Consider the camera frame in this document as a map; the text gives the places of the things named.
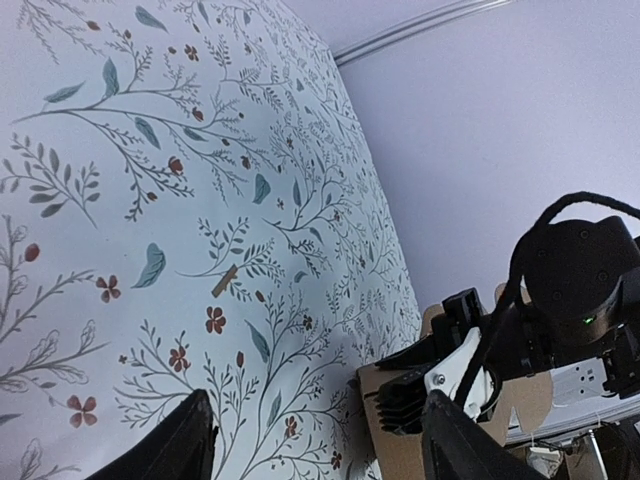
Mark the brown cardboard box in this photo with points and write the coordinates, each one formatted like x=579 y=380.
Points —
x=483 y=395

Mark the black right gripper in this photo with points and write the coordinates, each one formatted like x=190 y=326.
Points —
x=583 y=283

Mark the small brown cardboard scrap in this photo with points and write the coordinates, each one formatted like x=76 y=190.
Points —
x=225 y=281

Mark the floral patterned table mat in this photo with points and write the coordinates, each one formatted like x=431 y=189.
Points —
x=146 y=146

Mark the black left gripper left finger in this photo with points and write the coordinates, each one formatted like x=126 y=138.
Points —
x=182 y=446

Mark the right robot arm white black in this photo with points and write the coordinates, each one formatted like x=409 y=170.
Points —
x=559 y=399

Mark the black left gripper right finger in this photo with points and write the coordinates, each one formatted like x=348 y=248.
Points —
x=455 y=447

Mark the right aluminium frame post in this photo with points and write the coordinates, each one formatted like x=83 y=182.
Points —
x=407 y=29

